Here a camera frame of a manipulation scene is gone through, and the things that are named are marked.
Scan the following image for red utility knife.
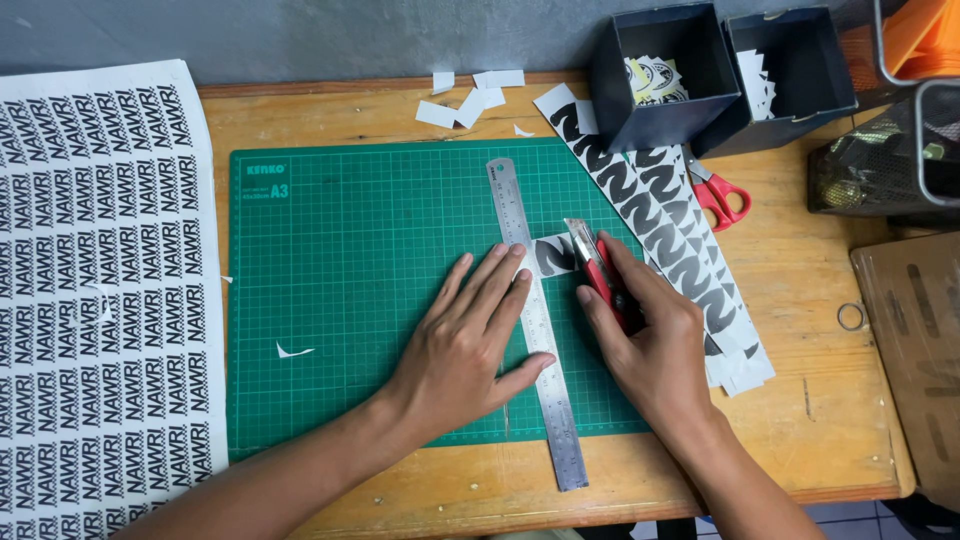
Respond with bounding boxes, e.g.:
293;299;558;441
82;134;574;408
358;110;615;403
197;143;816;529
563;218;646;335

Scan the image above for green cutting mat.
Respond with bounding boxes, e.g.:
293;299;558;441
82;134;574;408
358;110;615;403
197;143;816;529
227;137;652;460

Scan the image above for person's right hand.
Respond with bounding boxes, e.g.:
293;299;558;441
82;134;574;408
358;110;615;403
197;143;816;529
576;230;708;421

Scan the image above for black mesh basket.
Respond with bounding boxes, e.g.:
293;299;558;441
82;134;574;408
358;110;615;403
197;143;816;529
807;80;960;219

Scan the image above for steel ruler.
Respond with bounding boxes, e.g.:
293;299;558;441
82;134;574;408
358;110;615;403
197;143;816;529
486;157;590;493

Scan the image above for red-handled scissors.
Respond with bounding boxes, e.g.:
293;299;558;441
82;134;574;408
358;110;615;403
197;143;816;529
681;145;753;233

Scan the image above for person's left hand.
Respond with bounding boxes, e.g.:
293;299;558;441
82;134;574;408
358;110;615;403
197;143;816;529
381;243;558;445

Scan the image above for dark box with white scraps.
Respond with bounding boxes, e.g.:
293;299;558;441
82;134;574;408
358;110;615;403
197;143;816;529
690;7;859;159

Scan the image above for long black-print sticker strip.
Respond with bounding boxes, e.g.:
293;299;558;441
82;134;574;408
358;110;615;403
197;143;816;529
533;83;760;397
626;144;777;391

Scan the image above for dark box with round stickers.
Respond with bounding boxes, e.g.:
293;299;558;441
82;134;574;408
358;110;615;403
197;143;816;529
588;2;744;155

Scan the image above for large printed sticker sheet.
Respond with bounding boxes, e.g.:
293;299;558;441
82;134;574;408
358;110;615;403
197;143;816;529
0;59;230;540

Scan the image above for small black-print sticker piece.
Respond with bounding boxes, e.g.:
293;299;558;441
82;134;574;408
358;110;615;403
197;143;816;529
531;233;580;280

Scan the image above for brown cardboard box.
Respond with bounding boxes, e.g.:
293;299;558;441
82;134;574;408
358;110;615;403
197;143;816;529
849;231;960;511

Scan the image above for white sticker cut-offs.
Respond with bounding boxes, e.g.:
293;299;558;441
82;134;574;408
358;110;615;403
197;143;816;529
735;49;777;121

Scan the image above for pile of white paper scraps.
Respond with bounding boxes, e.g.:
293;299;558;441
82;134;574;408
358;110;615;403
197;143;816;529
415;69;526;130

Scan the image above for round printed stickers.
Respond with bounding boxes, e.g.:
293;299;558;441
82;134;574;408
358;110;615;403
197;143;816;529
624;56;690;106

